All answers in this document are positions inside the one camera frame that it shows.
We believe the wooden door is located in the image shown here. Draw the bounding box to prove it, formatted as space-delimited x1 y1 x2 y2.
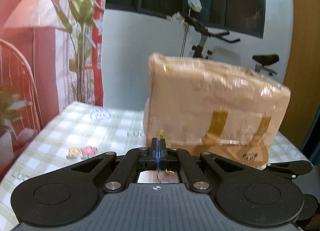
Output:
280 0 319 148

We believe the metal pole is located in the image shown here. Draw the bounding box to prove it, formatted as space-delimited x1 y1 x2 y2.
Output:
180 22 189 57

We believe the pink printed backdrop curtain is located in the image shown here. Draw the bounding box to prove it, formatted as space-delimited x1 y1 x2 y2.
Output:
1 0 105 176

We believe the white plastic bag on pole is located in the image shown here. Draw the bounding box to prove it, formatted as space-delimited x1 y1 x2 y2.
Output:
187 0 202 13

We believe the checked Lucky tablecloth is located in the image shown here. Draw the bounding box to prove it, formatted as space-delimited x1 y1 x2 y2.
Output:
0 100 313 231

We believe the white crumpled cloth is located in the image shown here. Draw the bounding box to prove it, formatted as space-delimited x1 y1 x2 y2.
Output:
166 11 185 24

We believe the black exercise bike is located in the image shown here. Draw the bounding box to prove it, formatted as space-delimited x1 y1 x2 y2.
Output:
182 14 281 78

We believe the cardboard box with plastic liner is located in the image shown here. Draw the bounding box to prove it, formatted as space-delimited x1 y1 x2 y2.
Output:
143 53 291 169

